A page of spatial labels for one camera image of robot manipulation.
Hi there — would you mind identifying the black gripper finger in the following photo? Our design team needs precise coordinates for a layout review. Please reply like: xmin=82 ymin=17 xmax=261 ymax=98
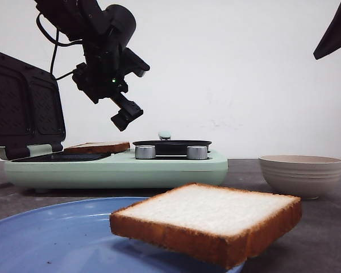
xmin=313 ymin=2 xmax=341 ymax=60

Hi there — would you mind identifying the blue plate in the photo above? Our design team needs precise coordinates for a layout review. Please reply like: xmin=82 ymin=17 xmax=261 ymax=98
xmin=0 ymin=196 xmax=245 ymax=273

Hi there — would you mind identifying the mint green breakfast maker lid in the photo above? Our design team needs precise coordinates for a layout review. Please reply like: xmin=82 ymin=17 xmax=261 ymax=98
xmin=0 ymin=52 xmax=66 ymax=160

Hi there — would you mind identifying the silver right control knob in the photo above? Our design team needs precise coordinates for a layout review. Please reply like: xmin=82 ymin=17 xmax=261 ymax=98
xmin=186 ymin=146 xmax=208 ymax=160

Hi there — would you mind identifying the silver control knob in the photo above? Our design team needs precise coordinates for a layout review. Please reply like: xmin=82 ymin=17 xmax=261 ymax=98
xmin=135 ymin=145 xmax=156 ymax=159
xmin=186 ymin=146 xmax=208 ymax=160

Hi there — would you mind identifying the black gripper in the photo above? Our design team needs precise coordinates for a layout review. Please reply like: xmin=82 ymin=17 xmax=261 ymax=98
xmin=72 ymin=48 xmax=150 ymax=131

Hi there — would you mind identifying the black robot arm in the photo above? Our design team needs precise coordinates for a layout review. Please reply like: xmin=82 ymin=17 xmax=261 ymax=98
xmin=36 ymin=1 xmax=150 ymax=131

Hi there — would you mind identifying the beige ribbed bowl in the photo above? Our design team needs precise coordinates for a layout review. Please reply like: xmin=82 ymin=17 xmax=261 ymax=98
xmin=259 ymin=155 xmax=341 ymax=199

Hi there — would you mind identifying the small black frying pan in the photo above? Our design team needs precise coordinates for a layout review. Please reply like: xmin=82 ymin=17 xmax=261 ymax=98
xmin=132 ymin=132 xmax=212 ymax=155

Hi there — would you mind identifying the white bread slice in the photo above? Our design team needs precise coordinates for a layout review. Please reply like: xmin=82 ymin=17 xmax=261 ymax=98
xmin=109 ymin=183 xmax=302 ymax=269
xmin=64 ymin=141 xmax=130 ymax=154

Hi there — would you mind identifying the silver left control knob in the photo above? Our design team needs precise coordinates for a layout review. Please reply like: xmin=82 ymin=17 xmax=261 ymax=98
xmin=135 ymin=145 xmax=156 ymax=159

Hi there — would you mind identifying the mint green breakfast maker base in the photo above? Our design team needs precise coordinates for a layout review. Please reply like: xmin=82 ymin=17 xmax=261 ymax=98
xmin=4 ymin=149 xmax=228 ymax=189

